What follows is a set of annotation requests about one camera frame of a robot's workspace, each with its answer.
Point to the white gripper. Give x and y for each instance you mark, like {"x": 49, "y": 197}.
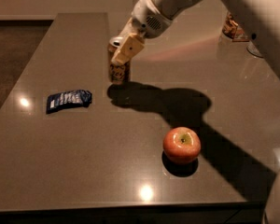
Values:
{"x": 146, "y": 20}

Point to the orange LaCroix soda can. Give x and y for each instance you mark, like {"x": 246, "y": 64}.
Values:
{"x": 118, "y": 74}

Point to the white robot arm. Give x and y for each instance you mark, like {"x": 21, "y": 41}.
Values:
{"x": 260, "y": 20}

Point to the blue RXBAR blueberry wrapper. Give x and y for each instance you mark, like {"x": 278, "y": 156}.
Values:
{"x": 68, "y": 99}

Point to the snack jar with black lid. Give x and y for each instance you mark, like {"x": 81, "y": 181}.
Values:
{"x": 233, "y": 30}

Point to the red apple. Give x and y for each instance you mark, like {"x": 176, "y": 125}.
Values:
{"x": 181, "y": 145}

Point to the clear glass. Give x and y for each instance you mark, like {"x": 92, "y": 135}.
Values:
{"x": 252, "y": 49}

